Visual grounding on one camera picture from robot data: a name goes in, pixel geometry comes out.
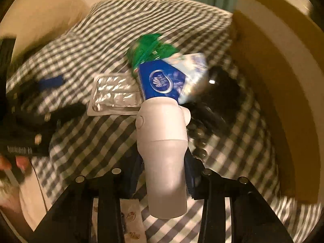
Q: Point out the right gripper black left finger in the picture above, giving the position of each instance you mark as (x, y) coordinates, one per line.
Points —
(70, 217)

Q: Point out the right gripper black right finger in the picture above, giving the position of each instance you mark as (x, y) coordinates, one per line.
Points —
(251, 217)

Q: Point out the silver foil blister pack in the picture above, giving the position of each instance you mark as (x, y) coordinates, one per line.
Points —
(114, 94)

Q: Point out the green wrapper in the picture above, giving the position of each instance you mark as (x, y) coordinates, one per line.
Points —
(147, 48)

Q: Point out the blue tissue pack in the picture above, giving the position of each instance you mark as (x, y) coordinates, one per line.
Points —
(180, 77)

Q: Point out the person's left hand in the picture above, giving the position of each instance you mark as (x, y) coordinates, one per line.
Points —
(21, 162)

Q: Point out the small snack sachet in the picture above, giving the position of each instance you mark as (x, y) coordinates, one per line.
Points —
(133, 228)

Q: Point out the beige pillow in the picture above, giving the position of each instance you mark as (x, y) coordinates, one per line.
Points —
(35, 23)

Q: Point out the black pouch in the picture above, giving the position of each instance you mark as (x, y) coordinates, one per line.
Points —
(213, 109)

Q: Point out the brown cardboard box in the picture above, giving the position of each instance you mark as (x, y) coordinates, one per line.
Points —
(280, 51)

